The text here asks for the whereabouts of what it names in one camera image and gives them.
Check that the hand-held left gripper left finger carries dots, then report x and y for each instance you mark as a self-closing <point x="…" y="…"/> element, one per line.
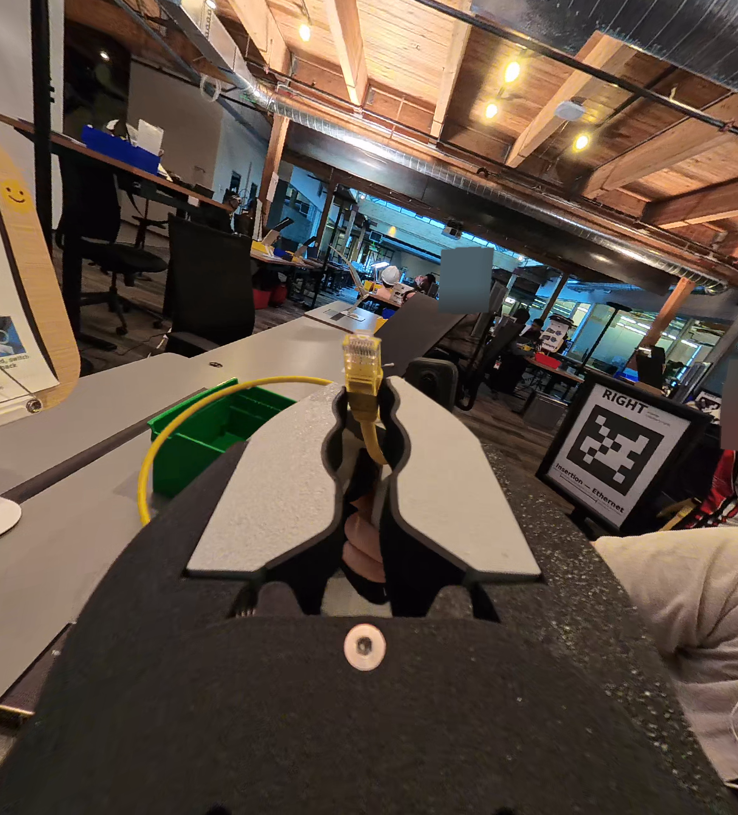
<point x="261" y="484"/>

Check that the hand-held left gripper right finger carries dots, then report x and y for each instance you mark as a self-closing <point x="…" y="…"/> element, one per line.
<point x="452" y="496"/>

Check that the green plastic bin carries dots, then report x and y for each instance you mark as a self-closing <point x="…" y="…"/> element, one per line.
<point x="216" y="439"/>

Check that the person's right forearm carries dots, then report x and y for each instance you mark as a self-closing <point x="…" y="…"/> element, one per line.
<point x="694" y="605"/>

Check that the person's right hand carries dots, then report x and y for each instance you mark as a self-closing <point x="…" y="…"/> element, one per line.
<point x="362" y="547"/>

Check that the black office chair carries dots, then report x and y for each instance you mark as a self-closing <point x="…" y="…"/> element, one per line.
<point x="120" y="254"/>
<point x="210" y="286"/>

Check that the ceiling spot light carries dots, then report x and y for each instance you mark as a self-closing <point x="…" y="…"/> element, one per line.
<point x="491" y="109"/>
<point x="512" y="70"/>
<point x="581" y="141"/>
<point x="305" y="30"/>

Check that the white round ceiling device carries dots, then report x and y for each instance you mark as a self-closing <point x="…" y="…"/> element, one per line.
<point x="571" y="109"/>

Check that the blue storage bin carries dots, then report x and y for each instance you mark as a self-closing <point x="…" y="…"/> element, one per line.
<point x="120" y="149"/>

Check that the wooden desk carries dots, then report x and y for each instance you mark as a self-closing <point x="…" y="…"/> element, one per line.
<point x="38" y="130"/>

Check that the black floor lamp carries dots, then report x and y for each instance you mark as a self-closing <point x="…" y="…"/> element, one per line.
<point x="41" y="127"/>

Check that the long silver spiral duct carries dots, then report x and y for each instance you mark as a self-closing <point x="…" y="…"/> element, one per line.
<point x="445" y="175"/>

